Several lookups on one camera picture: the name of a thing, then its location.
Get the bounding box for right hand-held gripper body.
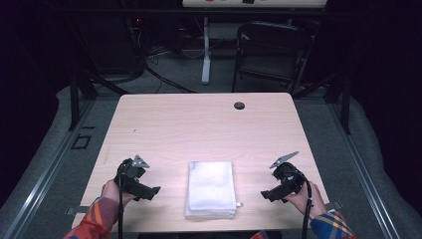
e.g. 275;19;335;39
269;150;307;195

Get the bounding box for person's left hand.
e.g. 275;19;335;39
101;178;137;207

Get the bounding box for black folding chair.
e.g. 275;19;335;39
231;21;313;96

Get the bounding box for black tape square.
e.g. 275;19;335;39
71;133;93;150

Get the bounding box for black floor cable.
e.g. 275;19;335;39
143;64;198;95

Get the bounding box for left hand-held gripper black cable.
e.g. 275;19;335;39
117;163;128;239

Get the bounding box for hand-held gripper black cable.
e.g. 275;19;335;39
117;163;128;239
297;170;314;239

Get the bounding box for black metal stand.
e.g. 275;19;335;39
68;71;130;132
292;71;352;135

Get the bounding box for white desk leg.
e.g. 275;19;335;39
201;16;212;85

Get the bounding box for aluminium floor rail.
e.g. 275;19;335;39
3;99;96;239
326;103;401;239

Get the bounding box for dark computer cabinet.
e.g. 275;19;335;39
79;13;147;76

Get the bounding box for white towel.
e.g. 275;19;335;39
184;160;244;220

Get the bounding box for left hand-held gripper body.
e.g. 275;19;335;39
113;154;150;193

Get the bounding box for right hand-held gripper black cable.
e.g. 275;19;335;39
297;170;314;239

